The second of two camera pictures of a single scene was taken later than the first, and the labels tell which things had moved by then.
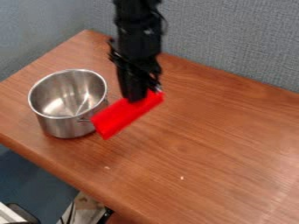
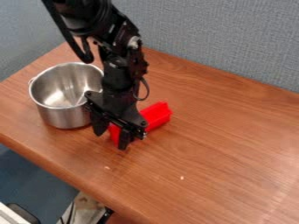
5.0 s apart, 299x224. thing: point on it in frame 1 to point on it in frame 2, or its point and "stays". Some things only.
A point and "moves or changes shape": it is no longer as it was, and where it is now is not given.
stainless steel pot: (65, 98) moves or changes shape
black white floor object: (13, 214) stays
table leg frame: (85, 210) stays
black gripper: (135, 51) to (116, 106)
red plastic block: (121, 112) moves or changes shape
